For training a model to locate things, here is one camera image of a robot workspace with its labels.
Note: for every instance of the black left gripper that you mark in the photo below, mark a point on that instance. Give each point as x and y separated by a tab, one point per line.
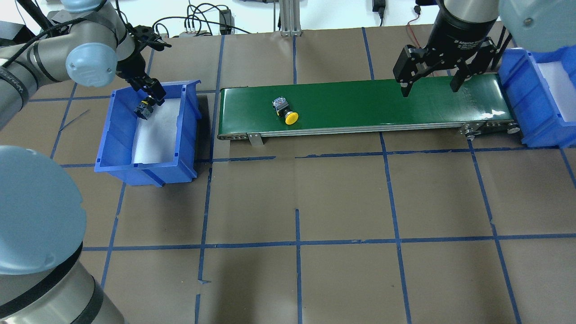
129	66

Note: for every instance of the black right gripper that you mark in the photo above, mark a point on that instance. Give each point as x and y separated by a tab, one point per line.
461	32

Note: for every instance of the red push button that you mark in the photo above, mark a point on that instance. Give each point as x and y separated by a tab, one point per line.
145	108

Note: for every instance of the yellow push button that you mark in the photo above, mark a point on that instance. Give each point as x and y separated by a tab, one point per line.
284	111

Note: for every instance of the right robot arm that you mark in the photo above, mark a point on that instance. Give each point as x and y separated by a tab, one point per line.
470	36

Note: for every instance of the white foam pad left bin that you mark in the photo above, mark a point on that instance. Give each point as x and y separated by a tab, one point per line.
155	138

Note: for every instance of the white foam pad bin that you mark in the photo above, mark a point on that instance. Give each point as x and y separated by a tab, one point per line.
155	138
561	87

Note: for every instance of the blue left bin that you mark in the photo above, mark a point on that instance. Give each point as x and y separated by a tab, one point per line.
115	149

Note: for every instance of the blue bin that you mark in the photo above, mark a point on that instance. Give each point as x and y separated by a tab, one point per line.
115	149
530	98

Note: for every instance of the green conveyor belt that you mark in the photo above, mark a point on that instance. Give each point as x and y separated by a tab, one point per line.
479	107

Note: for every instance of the blue right bin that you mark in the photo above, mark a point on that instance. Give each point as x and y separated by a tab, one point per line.
530	98

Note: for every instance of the white foam pad right bin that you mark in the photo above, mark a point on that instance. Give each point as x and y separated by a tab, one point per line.
561	87

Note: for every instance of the aluminium frame post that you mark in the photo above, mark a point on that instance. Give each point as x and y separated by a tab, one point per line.
290	24

